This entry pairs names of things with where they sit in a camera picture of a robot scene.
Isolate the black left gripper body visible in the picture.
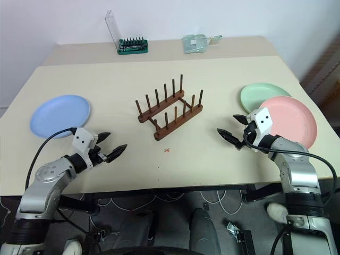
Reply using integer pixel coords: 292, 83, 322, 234
89, 146, 108, 167

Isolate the white floor cable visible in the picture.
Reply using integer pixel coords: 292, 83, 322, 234
199, 189, 247, 216

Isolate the blue plate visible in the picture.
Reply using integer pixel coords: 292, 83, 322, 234
29, 94, 92, 139

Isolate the green plastic packet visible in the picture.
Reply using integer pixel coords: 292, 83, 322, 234
182, 34, 224, 55

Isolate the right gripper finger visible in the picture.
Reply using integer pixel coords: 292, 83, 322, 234
232, 114, 250, 126
216, 128, 240, 146

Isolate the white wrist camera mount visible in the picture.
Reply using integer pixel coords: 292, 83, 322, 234
72, 127, 99, 168
246, 108, 274, 137

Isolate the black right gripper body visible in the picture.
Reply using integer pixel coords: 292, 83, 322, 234
235, 123, 260, 151

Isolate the green plate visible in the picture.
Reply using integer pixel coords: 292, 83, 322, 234
240, 82, 293, 114

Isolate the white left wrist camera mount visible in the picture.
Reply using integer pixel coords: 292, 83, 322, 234
72, 127, 99, 168

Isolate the metal caster bracket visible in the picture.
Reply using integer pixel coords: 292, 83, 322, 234
225, 221, 256, 255

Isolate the black table frame bar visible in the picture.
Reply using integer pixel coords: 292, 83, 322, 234
242, 184, 285, 205
56, 193, 98, 214

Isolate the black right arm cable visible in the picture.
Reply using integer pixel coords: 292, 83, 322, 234
243, 130, 339, 188

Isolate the white rounded foot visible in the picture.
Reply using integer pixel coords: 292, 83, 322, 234
64, 237, 82, 255
266, 202, 290, 223

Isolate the pink-red plate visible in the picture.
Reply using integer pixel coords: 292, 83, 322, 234
258, 96, 318, 150

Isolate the wooden dish rack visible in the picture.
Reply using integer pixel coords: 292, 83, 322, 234
135, 74, 204, 142

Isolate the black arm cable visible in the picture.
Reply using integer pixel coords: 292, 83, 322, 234
24, 127, 77, 192
243, 130, 339, 188

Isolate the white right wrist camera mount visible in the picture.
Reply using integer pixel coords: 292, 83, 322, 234
246, 108, 274, 137

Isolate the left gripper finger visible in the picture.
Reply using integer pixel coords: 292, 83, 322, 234
96, 131, 112, 146
106, 143, 129, 164

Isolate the dark rounded grey shape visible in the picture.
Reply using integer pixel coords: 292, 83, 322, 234
116, 209, 160, 247
190, 208, 222, 255

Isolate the green screwdriver bit set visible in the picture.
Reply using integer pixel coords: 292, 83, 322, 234
105, 10, 149, 56

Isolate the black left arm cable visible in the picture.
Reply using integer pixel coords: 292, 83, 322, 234
24, 127, 77, 192

